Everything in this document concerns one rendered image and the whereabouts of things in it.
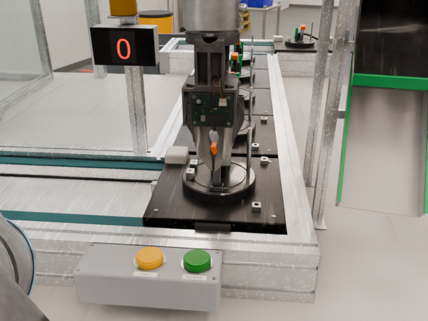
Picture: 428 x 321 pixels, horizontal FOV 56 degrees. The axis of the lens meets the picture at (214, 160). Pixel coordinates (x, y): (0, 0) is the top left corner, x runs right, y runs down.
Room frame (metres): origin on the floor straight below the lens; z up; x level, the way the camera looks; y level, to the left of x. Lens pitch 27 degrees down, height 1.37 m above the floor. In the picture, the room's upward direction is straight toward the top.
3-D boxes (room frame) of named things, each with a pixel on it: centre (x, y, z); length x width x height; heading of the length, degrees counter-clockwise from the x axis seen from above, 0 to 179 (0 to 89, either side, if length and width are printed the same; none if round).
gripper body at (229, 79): (0.54, 0.00, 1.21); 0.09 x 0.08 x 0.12; 175
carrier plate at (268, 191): (0.67, -0.01, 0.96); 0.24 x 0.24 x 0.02; 85
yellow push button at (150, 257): (0.47, 0.09, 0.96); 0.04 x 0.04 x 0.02
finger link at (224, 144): (0.54, -0.01, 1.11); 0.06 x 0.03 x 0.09; 175
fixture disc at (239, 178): (0.67, -0.01, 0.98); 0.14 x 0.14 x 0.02
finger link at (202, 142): (0.54, 0.02, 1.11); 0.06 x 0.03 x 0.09; 175
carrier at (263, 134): (0.93, -0.03, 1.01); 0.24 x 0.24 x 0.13; 85
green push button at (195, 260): (0.46, 0.02, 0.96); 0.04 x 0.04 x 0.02
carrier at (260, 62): (1.66, -0.10, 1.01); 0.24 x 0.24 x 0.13; 85
